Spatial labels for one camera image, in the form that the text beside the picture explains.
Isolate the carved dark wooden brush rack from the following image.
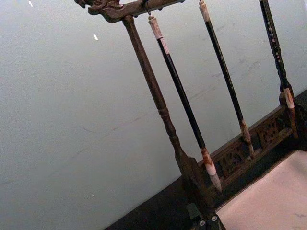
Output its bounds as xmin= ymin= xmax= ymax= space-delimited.
xmin=73 ymin=0 xmax=307 ymax=218

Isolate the plain pale wall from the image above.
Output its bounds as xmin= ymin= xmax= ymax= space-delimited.
xmin=0 ymin=0 xmax=307 ymax=230

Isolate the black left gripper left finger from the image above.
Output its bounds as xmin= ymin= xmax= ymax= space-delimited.
xmin=188 ymin=203 xmax=207 ymax=230

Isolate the calligraphy brush with white label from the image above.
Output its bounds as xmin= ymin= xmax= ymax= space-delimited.
xmin=143 ymin=6 xmax=223 ymax=193

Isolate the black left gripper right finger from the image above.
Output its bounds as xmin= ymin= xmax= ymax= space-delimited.
xmin=206 ymin=214 xmax=226 ymax=230

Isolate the white paper sheet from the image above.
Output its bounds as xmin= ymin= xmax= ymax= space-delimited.
xmin=214 ymin=149 xmax=307 ymax=230

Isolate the calligraphy brush plain black shaft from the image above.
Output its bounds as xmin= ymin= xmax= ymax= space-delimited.
xmin=198 ymin=0 xmax=256 ymax=159

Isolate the calligraphy brush with flower print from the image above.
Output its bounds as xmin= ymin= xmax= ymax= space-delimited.
xmin=259 ymin=0 xmax=300 ymax=138

